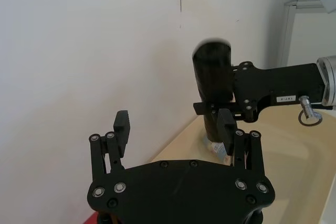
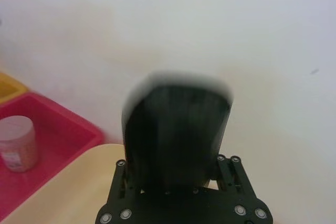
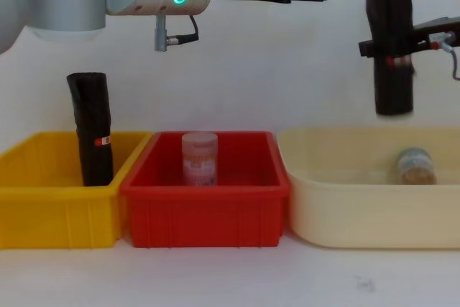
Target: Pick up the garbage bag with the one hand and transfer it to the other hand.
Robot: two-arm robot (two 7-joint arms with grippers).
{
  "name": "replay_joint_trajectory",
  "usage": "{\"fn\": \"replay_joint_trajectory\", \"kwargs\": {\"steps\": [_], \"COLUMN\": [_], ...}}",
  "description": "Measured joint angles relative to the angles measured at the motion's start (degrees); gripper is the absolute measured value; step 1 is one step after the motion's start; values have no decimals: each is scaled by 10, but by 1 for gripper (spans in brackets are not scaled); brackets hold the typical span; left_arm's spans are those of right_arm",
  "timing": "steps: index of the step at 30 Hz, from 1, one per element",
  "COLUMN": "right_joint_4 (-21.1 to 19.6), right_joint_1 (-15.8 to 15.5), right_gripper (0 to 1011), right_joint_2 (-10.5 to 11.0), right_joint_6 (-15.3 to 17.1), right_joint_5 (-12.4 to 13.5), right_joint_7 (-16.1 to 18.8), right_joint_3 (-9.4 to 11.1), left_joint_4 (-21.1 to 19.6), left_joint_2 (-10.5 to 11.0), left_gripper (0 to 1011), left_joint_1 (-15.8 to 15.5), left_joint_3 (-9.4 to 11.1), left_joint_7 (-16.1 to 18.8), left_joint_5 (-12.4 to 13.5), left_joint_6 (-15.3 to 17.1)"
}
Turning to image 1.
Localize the small white blue packet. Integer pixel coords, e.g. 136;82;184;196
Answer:
201;134;232;164

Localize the red object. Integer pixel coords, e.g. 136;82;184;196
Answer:
78;212;100;224

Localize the white cabinet frame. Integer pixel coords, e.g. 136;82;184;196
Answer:
282;0;336;69

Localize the thin cable with silver plug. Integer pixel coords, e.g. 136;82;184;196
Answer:
298;95;323;128

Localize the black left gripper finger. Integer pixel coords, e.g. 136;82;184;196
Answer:
88;110;130;175

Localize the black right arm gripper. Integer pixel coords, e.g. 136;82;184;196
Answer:
193;61;327;175

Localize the black cylinder bottle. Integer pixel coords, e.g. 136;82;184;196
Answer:
191;37;235;144

